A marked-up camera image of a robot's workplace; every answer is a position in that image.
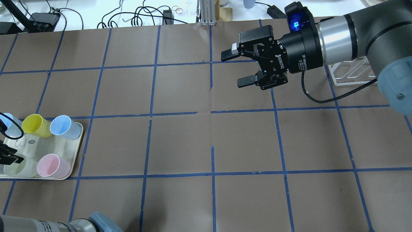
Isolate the light blue cup near grey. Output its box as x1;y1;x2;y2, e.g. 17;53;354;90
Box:
0;113;23;138

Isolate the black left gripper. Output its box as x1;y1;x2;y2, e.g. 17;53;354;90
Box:
0;143;24;165

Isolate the beige plastic tray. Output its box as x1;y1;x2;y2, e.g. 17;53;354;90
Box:
0;122;84;180

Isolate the pink plastic cup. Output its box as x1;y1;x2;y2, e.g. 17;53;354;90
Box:
36;154;71;179

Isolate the aluminium frame post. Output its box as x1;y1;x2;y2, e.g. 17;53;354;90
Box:
198;0;218;26

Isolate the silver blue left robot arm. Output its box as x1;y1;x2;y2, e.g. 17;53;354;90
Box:
1;212;122;232

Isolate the white wire dish rack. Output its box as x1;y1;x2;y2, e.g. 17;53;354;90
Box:
326;57;376;86

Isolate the light blue cup near pink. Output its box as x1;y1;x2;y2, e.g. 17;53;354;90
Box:
50;115;82;140

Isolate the black power adapter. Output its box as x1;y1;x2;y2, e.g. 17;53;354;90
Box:
29;12;61;32

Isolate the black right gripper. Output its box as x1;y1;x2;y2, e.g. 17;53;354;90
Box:
221;2;323;90

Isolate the yellow plastic cup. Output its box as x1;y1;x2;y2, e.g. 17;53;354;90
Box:
22;114;52;138

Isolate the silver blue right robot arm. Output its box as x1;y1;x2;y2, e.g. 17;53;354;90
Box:
221;0;412;116

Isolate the cream white plastic cup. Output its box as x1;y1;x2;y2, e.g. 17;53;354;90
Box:
4;158;38;178

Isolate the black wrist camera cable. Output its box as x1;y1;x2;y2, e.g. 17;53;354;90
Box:
301;71;379;104

